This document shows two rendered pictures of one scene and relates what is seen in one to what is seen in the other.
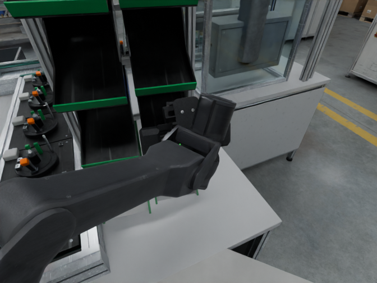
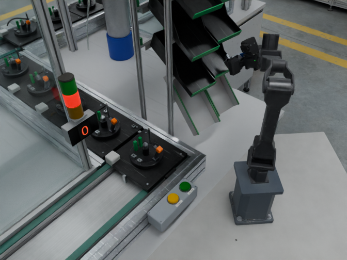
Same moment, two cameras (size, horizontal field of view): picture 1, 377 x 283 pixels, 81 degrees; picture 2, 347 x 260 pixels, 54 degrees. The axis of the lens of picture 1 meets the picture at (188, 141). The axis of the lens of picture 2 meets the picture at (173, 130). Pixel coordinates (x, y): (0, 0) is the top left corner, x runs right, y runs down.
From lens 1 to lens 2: 104 cm
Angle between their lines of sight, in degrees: 18
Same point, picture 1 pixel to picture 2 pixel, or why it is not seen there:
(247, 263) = (278, 137)
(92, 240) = (191, 150)
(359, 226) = (321, 125)
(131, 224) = (195, 145)
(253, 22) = not seen: outside the picture
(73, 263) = (191, 163)
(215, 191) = (234, 109)
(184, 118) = (252, 48)
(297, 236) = not seen: hidden behind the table
